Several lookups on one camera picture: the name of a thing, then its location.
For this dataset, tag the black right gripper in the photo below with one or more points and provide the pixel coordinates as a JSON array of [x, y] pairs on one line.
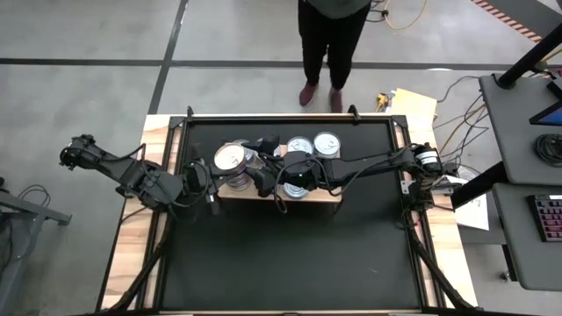
[[303, 170]]

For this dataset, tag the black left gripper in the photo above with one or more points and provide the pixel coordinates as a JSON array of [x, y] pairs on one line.
[[201, 179]]

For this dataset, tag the silver tuna can red label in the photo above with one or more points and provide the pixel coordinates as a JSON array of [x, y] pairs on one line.
[[300, 144]]

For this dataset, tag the silver pull-tab tuna can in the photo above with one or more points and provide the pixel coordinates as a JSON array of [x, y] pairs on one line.
[[295, 192]]

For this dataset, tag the teal snack tuna can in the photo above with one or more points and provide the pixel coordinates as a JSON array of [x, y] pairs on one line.
[[327, 144]]

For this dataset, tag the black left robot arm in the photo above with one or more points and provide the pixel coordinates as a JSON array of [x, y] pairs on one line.
[[131, 173]]

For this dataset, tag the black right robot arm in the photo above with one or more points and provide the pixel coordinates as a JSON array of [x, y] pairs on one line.
[[364, 164]]

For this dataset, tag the wooden shelf black metal legs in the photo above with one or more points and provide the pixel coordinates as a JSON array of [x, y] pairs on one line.
[[327, 196]]

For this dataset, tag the black table mat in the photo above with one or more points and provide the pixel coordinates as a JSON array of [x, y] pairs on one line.
[[285, 254]]

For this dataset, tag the yellow power plug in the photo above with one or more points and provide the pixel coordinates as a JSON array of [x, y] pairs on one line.
[[382, 101]]

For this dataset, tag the person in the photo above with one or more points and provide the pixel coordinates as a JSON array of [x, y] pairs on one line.
[[333, 35]]

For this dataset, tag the yellow paper pad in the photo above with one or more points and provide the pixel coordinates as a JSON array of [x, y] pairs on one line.
[[412, 103]]

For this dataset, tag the grey metal stand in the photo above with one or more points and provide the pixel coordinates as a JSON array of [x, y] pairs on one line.
[[44, 213]]

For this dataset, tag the white paper sheet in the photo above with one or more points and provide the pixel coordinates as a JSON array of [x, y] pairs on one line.
[[474, 217]]

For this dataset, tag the grey desk panel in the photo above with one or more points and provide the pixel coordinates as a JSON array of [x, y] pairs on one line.
[[513, 254], [509, 131]]

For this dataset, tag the small desk caster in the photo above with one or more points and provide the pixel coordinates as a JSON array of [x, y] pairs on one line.
[[505, 276]]

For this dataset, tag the backlit black keyboard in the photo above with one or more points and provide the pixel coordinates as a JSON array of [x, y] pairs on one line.
[[546, 217]]

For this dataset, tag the monitor with blue screen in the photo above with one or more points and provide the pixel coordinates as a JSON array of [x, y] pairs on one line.
[[551, 117]]

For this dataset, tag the black metal rig frame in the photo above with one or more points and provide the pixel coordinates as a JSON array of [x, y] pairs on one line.
[[263, 117]]

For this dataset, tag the black frame clamp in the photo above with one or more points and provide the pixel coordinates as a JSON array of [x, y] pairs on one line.
[[353, 112], [189, 112]]

